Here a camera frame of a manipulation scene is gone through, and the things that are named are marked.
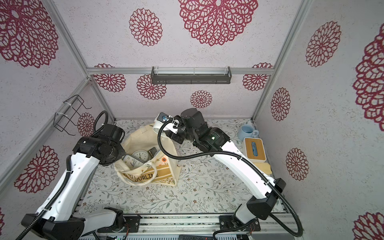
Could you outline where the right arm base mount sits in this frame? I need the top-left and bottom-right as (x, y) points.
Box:
(219, 215), (261, 232)

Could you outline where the black wall shelf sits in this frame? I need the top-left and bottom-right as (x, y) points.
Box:
(151, 67), (232, 85)

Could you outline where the white round alarm clock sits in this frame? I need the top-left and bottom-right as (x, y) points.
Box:
(132, 150), (151, 164)

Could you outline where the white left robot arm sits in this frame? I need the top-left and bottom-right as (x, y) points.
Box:
(17, 124), (126, 240)

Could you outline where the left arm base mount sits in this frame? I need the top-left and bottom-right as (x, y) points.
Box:
(97, 215), (142, 234)

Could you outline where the black wire wall rack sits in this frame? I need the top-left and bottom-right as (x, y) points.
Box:
(53, 95), (91, 136)

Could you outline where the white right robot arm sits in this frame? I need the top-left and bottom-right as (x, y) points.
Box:
(156, 108), (286, 224)

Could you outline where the light blue mug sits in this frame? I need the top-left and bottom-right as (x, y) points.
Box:
(238, 125), (259, 142)

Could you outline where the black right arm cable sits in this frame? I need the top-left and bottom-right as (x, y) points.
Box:
(157, 119), (304, 238)

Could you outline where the black keyboard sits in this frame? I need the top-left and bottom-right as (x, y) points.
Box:
(178, 235), (215, 240)

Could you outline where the white wooden tissue box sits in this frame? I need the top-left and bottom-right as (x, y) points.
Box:
(242, 138), (267, 163)

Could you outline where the yellow folded cloth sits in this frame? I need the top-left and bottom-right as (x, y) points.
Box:
(254, 163), (273, 176)

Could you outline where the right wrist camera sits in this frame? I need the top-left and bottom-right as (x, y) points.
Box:
(153, 112), (176, 133)

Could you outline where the cream printed canvas bag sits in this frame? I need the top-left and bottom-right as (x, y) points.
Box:
(114, 124), (181, 187)

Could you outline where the dark blue square alarm clock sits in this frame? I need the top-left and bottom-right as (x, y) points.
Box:
(122, 155), (144, 170)

